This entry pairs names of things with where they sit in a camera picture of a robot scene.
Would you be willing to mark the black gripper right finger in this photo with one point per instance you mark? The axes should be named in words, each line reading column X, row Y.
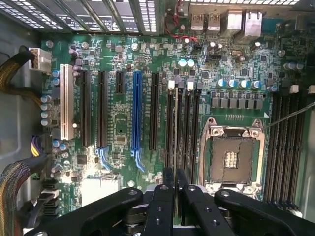
column 211, row 216

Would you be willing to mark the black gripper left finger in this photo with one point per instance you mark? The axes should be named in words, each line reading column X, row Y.
column 160, row 209

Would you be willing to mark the black RAM slot white latch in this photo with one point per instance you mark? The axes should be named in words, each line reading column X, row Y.
column 188, row 127
column 300, row 147
column 290, row 147
column 169, row 123

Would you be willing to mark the long black expansion slot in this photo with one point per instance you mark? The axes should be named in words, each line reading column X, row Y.
column 154, row 110
column 102, row 108
column 85, row 108

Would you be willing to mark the blue expansion slot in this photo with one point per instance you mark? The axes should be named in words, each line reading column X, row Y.
column 136, row 110

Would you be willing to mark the short black expansion slot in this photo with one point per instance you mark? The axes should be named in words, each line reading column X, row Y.
column 119, row 82

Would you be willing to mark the white PCI expansion slot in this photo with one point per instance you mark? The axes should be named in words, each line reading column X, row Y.
column 66, row 103

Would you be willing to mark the silver chipset heatsink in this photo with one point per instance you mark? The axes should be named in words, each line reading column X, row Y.
column 101, row 193

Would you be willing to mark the metal CPU socket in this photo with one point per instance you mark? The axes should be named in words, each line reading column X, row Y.
column 232, row 157

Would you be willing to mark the green motherboard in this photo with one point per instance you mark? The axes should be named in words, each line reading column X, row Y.
column 118, row 123

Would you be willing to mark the black SATA port block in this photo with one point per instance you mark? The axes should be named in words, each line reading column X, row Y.
column 50, row 199

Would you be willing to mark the thin metal locking lever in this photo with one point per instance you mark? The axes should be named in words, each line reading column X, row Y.
column 288, row 116

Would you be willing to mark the grey metal PC case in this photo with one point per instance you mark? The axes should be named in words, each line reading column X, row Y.
column 14, row 127

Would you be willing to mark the silver double USB port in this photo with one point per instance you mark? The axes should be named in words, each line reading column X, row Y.
column 205, row 20

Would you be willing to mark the silver network port block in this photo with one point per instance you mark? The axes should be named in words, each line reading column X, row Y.
column 252, row 25

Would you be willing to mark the silver square port block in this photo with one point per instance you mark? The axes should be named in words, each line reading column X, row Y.
column 233, row 22

